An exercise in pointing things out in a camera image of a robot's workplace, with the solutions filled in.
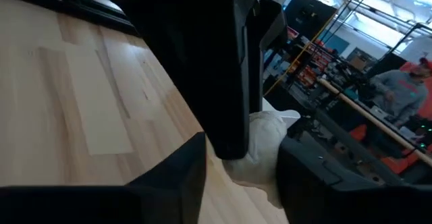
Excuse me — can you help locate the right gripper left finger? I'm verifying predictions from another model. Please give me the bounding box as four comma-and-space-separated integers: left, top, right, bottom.
0, 132, 207, 224

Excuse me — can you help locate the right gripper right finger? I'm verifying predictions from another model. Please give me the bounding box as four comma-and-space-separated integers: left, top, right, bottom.
276, 136, 432, 224

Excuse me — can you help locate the orange seat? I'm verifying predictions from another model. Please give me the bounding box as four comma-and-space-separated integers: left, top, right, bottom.
349, 124, 432, 175

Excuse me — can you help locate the white plastic tray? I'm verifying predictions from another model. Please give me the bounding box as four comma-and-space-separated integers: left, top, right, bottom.
222, 97, 301, 208

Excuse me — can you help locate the light wooden beam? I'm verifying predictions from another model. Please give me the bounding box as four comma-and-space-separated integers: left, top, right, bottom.
317, 78, 432, 167

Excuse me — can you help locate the person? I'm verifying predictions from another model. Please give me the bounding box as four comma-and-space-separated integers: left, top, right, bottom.
369, 57, 432, 127

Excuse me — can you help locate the shelf with red boxes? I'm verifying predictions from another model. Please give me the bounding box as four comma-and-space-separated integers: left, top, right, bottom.
286, 26, 335, 88

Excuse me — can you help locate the black square panel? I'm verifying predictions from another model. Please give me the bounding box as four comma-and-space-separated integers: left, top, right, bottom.
284, 0, 338, 41

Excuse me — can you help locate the thin yellow hanging cable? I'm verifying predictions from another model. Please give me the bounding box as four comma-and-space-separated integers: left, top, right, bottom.
263, 0, 368, 96

